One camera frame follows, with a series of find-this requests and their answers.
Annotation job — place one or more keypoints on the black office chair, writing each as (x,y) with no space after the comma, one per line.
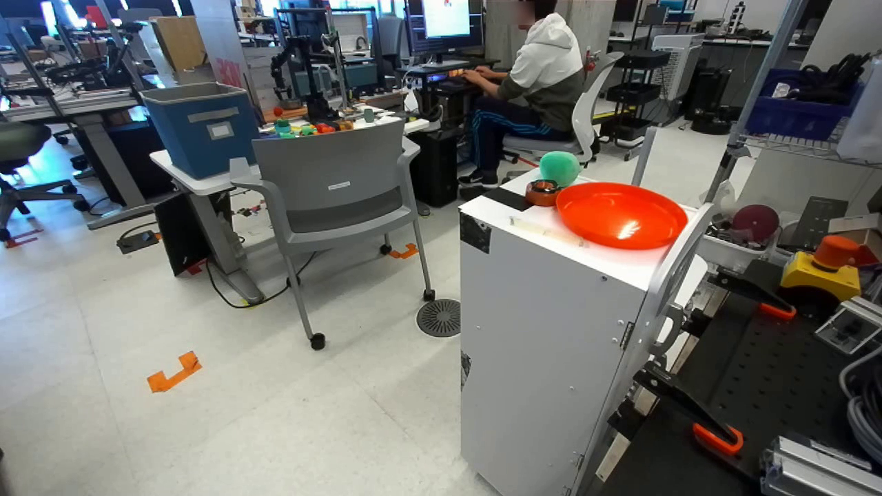
(18,141)

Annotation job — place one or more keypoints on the small orange floor tape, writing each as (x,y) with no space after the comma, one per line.
(404,252)

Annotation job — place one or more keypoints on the grey desk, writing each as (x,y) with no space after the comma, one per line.
(65,105)

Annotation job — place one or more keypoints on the grey metal plate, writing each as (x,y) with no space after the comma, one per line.
(820,222)

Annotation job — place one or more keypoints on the blue storage bin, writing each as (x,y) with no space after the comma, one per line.
(196,127)

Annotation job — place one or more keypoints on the aluminium extrusion bar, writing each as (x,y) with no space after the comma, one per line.
(807,469)

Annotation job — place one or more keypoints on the seated person in white hoodie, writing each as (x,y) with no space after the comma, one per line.
(548,57)

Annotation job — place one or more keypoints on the blue plastic crate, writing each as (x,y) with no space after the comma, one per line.
(788,116)

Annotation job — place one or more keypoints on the black computer tower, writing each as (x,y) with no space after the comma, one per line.
(434,167)

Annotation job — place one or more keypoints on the dark red bowl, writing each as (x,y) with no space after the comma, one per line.
(756,224)

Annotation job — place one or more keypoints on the white electrical box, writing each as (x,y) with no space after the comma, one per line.
(850,327)

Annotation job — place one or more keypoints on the green round plush toy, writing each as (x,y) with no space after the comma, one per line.
(557,167)

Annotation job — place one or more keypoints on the black stand on table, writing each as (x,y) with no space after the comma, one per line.
(307,64)

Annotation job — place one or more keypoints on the colourful toy pile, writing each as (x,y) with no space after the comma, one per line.
(304,127)

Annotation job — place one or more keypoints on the black utility cart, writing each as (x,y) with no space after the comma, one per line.
(638,93)

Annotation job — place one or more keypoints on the computer monitor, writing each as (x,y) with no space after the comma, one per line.
(445,17)

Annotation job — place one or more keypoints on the black square side patch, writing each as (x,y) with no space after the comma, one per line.
(474,236)

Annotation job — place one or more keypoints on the orange plastic bowl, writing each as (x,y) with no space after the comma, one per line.
(621,215)

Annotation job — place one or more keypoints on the cardboard box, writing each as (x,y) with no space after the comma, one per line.
(180,44)

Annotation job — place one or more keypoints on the black tape patch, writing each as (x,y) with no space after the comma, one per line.
(511,199)

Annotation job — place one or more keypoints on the orange bracket floor tape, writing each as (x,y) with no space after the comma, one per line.
(169,378)

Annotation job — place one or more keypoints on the white office chair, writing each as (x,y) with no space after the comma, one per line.
(588,113)

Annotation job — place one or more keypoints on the black box under table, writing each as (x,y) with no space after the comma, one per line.
(180,236)

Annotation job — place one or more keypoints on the grey metal pole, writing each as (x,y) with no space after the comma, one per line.
(642,156)

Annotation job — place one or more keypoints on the yellow emergency stop button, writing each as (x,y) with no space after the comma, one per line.
(817,275)

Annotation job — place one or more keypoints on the grey chair with casters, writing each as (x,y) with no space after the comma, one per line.
(332,182)

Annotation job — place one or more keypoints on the black power adapter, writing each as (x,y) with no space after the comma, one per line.
(138,240)

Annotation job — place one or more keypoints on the white toy kitchen cabinet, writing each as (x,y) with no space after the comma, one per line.
(540,349)

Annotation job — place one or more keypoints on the slanted aluminium frame post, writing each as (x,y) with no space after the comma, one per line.
(754,100)

